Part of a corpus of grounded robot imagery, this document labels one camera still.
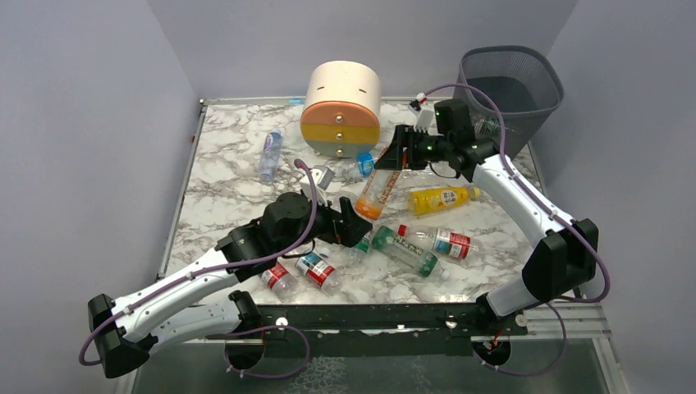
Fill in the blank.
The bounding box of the red cap bottle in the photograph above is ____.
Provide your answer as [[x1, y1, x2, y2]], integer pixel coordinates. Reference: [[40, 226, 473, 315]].
[[295, 252, 341, 294], [397, 224, 483, 260], [259, 263, 297, 300]]

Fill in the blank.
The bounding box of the grey mesh waste bin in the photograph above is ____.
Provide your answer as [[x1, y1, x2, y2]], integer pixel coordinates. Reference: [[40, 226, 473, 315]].
[[453, 45, 565, 159]]

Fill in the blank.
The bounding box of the green tinted bottle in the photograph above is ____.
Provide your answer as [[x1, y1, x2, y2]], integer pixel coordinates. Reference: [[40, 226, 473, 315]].
[[370, 226, 450, 281]]

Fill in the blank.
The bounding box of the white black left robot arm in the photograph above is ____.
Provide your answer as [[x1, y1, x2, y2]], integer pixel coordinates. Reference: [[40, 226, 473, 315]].
[[86, 192, 373, 378]]

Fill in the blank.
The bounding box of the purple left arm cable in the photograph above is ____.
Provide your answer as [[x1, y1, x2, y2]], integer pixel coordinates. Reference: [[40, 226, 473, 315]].
[[78, 158, 320, 379]]

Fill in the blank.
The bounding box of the clear bottle green white label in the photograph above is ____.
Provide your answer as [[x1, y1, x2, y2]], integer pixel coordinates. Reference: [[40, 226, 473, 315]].
[[344, 233, 370, 263]]

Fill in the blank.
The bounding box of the yellow juice bottle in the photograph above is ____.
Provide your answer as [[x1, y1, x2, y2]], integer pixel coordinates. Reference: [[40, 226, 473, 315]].
[[406, 186, 482, 216]]

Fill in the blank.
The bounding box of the orange drink bottle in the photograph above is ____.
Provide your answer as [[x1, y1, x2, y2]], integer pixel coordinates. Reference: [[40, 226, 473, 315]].
[[355, 169, 401, 222]]

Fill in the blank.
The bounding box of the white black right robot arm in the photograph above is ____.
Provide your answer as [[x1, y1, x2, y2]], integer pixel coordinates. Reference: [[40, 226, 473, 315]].
[[375, 95, 598, 319]]

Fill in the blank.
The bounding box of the cream pastel drawer cabinet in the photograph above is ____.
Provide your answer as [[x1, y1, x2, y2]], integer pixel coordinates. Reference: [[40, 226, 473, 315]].
[[300, 60, 382, 158]]

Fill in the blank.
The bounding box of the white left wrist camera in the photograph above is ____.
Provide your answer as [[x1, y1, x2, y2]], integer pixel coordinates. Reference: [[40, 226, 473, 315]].
[[300, 165, 335, 206]]

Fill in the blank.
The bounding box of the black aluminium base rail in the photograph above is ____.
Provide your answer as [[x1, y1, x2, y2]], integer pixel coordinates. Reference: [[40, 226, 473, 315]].
[[128, 293, 612, 360]]

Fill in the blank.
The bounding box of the clear bottle purple label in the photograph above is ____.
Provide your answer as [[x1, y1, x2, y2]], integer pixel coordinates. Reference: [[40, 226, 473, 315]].
[[258, 129, 283, 183]]

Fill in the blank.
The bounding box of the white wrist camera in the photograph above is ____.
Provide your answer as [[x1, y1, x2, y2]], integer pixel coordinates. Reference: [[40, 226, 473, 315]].
[[300, 165, 335, 206], [408, 93, 435, 132]]

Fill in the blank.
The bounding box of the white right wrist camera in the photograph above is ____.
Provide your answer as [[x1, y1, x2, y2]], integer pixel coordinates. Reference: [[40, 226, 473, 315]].
[[408, 93, 435, 132]]

